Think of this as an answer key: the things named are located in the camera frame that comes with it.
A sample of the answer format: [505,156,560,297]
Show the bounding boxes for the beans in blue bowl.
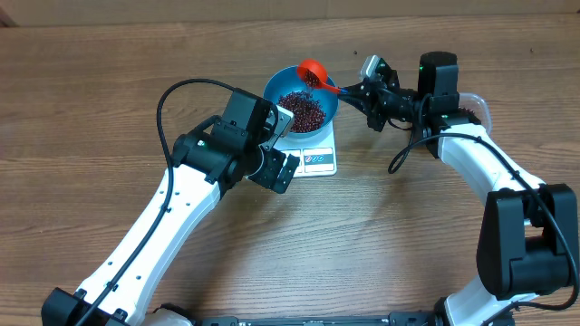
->
[277,91,326,133]

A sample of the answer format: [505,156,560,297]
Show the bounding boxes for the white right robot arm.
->
[338,52,579,325]

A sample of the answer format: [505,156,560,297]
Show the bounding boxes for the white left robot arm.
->
[41,89,299,325]

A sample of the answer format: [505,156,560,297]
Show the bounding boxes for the red adzuki beans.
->
[459,107,475,115]

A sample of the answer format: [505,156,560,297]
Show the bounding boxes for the blue metal bowl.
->
[264,66,339,136]

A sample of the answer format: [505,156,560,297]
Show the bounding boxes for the red measuring scoop blue handle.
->
[296,59,346,94]

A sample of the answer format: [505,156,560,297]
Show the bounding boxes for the white digital kitchen scale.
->
[275,121,337,177]

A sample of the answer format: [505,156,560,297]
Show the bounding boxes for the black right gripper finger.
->
[339,94,372,118]
[339,80,369,96]

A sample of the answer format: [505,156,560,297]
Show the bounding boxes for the clear plastic food container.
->
[459,92,493,134]

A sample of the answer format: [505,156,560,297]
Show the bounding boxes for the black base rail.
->
[153,298,454,326]

